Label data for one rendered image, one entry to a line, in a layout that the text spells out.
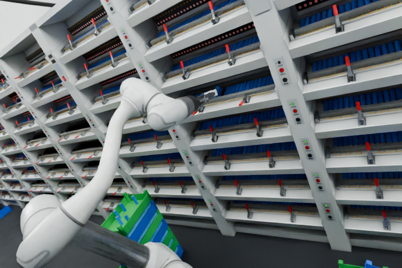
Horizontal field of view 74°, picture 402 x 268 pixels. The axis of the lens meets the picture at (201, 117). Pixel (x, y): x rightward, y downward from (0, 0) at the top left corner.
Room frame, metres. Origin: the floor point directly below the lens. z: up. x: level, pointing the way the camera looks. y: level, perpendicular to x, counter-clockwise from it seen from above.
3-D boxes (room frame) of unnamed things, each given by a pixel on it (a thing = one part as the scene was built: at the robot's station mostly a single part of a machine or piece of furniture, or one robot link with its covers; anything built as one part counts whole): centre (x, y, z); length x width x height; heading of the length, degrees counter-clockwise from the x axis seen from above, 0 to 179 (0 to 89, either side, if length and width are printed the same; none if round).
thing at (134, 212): (1.43, 0.67, 0.52); 0.30 x 0.20 x 0.08; 150
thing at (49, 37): (1.97, 0.66, 0.87); 0.20 x 0.09 x 1.74; 142
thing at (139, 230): (1.43, 0.67, 0.44); 0.30 x 0.20 x 0.08; 150
